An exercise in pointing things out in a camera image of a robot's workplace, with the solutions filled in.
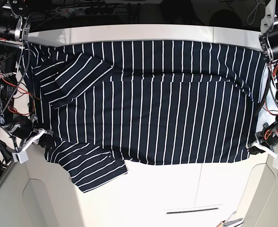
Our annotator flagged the navy white striped T-shirt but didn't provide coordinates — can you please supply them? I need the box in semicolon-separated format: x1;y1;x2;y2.
20;40;266;192

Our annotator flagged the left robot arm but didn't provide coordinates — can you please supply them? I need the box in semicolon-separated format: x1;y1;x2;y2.
246;0;278;156

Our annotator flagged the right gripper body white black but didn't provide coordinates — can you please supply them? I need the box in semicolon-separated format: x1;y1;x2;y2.
2;115;53;153

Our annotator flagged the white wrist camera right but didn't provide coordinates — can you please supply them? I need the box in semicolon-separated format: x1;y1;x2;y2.
12;151;28;164

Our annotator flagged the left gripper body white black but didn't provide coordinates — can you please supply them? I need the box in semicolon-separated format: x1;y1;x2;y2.
246;122;278;155

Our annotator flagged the grey tool at table edge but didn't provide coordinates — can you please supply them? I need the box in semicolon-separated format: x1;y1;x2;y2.
216;218;243;227

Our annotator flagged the beige chair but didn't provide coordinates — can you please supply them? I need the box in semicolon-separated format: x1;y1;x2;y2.
0;162;48;227
234;153;278;227

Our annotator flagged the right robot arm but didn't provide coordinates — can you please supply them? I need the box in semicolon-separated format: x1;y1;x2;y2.
0;0;54;154

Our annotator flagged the beige chair right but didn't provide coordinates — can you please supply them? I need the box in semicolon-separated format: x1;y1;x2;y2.
234;153;278;227

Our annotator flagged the white power strip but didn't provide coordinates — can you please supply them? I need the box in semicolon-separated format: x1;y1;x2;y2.
55;6;115;18

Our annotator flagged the beige chair left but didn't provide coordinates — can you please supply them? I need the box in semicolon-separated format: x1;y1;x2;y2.
0;162;48;227

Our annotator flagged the white coiled cable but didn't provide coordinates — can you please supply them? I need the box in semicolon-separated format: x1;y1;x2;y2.
247;1;269;26

